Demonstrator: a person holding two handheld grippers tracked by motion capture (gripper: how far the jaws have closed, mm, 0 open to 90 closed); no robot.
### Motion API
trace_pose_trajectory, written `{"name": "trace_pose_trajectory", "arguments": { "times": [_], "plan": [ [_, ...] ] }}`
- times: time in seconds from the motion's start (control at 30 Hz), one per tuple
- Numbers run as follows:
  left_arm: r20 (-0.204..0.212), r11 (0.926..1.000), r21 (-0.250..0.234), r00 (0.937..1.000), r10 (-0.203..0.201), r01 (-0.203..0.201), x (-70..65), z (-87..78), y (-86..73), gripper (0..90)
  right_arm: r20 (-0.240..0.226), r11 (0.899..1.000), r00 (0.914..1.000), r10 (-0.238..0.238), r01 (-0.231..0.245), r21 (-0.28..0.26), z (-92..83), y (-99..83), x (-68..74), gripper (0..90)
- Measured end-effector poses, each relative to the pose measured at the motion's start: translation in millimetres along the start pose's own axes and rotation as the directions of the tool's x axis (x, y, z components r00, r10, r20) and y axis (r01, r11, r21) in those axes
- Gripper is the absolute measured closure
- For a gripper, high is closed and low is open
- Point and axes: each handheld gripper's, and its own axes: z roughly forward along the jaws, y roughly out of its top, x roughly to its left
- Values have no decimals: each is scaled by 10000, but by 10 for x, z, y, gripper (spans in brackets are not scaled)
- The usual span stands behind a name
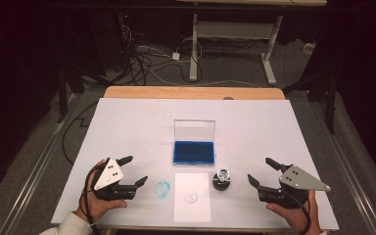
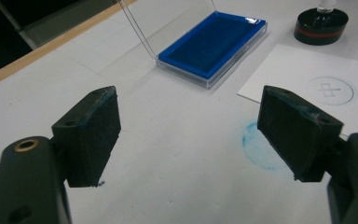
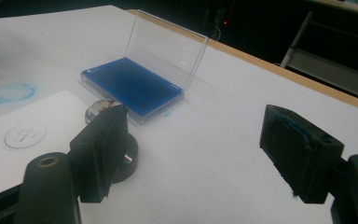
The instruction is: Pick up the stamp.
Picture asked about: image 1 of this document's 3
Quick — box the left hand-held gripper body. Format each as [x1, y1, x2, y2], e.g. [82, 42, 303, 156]
[92, 158, 137, 201]

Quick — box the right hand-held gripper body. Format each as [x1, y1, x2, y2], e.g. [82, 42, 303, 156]
[258, 164, 332, 210]

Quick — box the round stamp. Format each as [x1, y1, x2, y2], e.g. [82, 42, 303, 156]
[215, 167, 231, 182]

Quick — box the black round stamp cap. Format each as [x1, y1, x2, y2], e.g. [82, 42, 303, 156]
[211, 177, 232, 193]

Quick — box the white paper sheet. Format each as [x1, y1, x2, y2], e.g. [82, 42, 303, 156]
[173, 171, 212, 223]

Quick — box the person's left hand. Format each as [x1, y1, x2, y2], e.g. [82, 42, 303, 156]
[74, 159, 128, 223]

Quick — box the person's right hand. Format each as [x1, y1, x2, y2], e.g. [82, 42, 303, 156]
[265, 189, 323, 235]

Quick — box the white table cover board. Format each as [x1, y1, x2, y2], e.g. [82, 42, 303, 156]
[51, 97, 340, 231]

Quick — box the black stand leg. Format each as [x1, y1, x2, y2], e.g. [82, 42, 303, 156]
[57, 70, 69, 124]
[325, 76, 337, 135]

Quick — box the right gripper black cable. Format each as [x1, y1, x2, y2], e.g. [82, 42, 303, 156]
[287, 191, 312, 235]

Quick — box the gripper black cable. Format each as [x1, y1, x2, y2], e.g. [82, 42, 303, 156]
[287, 191, 312, 235]
[82, 163, 108, 235]

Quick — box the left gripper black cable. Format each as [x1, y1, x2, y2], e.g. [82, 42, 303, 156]
[82, 163, 108, 235]

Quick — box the black floor cable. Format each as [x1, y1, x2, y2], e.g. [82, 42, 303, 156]
[61, 101, 99, 165]

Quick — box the metal floor rail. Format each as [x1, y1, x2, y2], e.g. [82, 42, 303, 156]
[309, 101, 376, 235]
[4, 94, 82, 235]

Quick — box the white floor cable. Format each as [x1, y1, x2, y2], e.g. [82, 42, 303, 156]
[143, 67, 262, 89]

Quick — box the tangle of black floor cables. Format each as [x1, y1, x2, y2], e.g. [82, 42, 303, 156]
[120, 23, 204, 86]

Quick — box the white desk frame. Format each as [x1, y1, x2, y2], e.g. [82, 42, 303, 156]
[175, 0, 328, 86]

